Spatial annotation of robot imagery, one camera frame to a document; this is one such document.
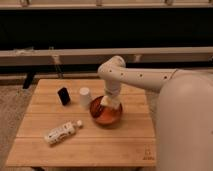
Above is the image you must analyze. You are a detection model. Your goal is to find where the orange ceramic bowl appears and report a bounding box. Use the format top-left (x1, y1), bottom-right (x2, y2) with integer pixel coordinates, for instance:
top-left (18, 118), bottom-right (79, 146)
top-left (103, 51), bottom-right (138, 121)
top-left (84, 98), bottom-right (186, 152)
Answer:
top-left (89, 96), bottom-right (123, 126)

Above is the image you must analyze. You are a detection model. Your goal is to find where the white sponge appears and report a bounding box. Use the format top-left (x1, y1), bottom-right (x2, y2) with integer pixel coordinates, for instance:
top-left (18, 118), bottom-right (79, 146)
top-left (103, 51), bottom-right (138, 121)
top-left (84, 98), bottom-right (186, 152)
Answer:
top-left (100, 96), bottom-right (120, 110)

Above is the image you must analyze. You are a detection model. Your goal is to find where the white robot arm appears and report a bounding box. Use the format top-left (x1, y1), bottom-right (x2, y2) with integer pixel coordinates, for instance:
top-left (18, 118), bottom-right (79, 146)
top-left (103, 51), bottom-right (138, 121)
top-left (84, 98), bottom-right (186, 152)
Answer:
top-left (98, 56), bottom-right (213, 171)

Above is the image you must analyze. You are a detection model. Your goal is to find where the white paper cup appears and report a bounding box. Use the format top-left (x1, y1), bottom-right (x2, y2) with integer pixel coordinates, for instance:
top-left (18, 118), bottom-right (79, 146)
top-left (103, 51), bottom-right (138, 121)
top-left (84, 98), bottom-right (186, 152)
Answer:
top-left (79, 87), bottom-right (92, 109)

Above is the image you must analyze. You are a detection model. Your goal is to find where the wooden table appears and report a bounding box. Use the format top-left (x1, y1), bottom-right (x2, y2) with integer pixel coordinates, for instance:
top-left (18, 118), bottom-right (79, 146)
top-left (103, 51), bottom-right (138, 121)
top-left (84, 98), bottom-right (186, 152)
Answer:
top-left (6, 79), bottom-right (156, 167)

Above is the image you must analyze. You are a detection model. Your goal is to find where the white plastic bottle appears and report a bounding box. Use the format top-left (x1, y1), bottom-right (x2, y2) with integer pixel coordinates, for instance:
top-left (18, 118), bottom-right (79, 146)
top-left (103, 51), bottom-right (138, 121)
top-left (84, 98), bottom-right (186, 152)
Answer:
top-left (44, 120), bottom-right (83, 145)

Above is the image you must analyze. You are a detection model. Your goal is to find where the long grey bench rail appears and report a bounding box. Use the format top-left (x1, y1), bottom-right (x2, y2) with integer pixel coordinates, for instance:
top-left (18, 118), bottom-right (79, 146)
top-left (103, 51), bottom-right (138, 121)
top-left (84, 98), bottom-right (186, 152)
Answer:
top-left (0, 46), bottom-right (213, 66)

